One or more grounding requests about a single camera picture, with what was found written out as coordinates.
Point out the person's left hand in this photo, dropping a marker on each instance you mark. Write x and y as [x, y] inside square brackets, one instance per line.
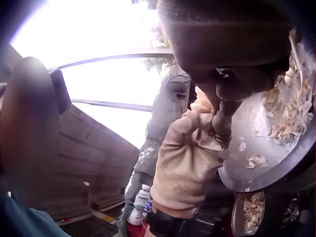
[187, 158]

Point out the person's right hand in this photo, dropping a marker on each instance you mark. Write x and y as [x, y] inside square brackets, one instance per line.
[222, 37]

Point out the person's right fingers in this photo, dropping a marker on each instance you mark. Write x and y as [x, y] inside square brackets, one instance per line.
[228, 106]

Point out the person's left fingers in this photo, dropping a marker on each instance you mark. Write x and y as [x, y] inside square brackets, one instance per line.
[197, 123]

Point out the large metal bowl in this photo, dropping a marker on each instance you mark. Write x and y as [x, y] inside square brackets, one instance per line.
[249, 138]

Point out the pile of garlic peels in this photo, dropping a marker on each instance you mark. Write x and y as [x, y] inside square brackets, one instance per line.
[291, 108]

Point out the white labelled plastic bottle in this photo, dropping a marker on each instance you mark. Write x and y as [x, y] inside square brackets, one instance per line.
[143, 197]

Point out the small metal bowl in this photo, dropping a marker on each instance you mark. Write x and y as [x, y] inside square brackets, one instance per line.
[237, 212]

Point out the black wrist band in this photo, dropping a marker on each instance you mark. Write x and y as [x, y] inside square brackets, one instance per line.
[167, 223]

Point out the heap of garlic skins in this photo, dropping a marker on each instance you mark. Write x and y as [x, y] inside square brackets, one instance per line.
[254, 212]

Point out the white plastic bag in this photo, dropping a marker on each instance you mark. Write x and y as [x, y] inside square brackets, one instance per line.
[136, 216]

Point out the red container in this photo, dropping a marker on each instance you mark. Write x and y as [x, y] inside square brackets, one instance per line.
[135, 230]

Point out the person's body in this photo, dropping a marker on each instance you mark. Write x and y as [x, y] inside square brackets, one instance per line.
[22, 217]

